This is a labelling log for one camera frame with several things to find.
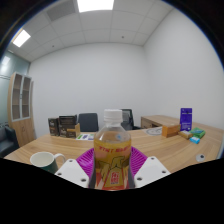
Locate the green and white mug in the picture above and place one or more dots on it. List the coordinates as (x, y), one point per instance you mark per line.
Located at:
(46, 161)

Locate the black mesh office chair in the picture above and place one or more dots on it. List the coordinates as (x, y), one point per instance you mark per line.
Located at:
(129, 120)

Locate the printed paper leaflet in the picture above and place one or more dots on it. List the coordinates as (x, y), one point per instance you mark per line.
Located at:
(85, 137)

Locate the yellow-labelled drink bottle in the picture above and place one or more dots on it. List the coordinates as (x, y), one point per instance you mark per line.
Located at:
(112, 156)

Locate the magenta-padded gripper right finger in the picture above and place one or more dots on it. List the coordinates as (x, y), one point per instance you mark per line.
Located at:
(151, 170)

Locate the purple standing sign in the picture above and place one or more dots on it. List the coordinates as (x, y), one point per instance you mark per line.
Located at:
(186, 119)

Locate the large ceiling light panel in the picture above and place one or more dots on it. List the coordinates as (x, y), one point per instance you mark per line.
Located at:
(95, 5)

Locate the brown wooden box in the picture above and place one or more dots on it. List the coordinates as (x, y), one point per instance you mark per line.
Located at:
(170, 130)

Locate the black padded office chair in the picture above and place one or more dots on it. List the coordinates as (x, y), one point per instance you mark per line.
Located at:
(88, 122)

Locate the large dark printed box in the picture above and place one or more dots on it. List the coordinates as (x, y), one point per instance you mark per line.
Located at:
(68, 126)

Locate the small dark printed box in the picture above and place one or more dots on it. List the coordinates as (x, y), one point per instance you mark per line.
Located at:
(53, 126)

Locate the small blue box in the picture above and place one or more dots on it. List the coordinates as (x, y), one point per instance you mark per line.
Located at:
(194, 140)

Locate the ceiling air vent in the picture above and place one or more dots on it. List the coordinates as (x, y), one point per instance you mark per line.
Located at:
(60, 10)

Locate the black sofa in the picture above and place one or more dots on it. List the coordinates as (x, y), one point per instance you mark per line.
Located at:
(7, 141)

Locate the small ceiling light panel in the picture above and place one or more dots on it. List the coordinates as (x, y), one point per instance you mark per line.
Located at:
(21, 38)

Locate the small yellow box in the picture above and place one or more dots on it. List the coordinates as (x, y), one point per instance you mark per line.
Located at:
(184, 134)

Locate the green flat box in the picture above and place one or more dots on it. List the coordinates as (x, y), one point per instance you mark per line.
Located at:
(198, 132)

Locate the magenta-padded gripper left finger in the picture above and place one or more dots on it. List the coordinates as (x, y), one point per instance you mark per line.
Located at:
(73, 171)

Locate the wooden shelf cabinet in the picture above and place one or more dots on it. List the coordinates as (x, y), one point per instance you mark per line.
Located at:
(21, 130)

